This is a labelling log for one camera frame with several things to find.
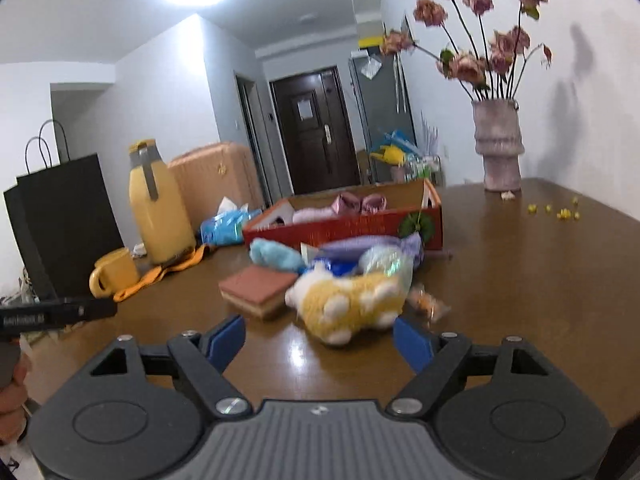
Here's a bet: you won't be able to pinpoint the iridescent white scrunchie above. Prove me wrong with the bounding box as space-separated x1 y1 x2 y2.
358 245 414 292

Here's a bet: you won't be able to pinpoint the yellow white plush toy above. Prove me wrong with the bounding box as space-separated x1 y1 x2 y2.
284 262 408 347

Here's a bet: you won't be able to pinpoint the light blue plush toy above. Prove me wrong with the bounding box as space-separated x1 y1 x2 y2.
250 238 306 274

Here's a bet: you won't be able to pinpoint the purple fabric pouch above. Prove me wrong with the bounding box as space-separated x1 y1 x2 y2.
318 232 423 268

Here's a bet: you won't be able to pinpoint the pink satin scrunchie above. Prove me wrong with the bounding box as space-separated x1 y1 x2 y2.
331 192 387 216

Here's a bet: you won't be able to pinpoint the pink towel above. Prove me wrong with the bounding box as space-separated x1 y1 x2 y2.
292 207 336 224

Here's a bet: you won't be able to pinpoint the person's left hand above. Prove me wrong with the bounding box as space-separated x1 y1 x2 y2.
0 353 32 445

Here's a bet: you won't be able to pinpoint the orange snack packet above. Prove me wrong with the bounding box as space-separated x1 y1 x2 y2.
407 285 451 324

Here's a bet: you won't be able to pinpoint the yellow mug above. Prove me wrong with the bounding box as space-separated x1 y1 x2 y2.
89 247 140 298

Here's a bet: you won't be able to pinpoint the black paper bag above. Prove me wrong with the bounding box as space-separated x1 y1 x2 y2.
2 131 124 301

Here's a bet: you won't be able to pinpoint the blue tissue pack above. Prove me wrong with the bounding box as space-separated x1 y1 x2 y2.
200 197 262 247

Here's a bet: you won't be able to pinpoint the red cardboard box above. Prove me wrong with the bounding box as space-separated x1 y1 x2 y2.
243 179 444 250

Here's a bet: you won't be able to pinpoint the yellow thermos jug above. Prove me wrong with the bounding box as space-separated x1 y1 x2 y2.
129 139 196 266

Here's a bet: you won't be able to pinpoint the pink suitcase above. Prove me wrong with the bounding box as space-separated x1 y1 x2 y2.
167 142 265 231

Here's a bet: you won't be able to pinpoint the yellow petal crumbs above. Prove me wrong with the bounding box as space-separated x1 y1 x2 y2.
526 196 582 221

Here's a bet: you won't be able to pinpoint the yellow blue bags pile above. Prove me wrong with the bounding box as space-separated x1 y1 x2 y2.
369 130 422 166

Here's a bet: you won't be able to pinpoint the dark brown door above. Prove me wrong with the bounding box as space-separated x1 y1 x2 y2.
270 66 360 195

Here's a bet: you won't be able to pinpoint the pink ceramic vase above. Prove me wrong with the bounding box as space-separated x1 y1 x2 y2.
472 99 525 193

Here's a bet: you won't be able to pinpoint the grey refrigerator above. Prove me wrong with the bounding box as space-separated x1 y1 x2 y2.
349 49 416 152

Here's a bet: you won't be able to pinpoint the yellow box on fridge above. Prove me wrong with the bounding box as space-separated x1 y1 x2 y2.
358 36 384 49

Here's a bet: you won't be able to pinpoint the dried pink roses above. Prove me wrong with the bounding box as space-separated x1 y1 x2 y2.
380 0 553 103

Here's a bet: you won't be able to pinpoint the orange cloth strap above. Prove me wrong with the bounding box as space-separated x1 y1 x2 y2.
113 242 216 304

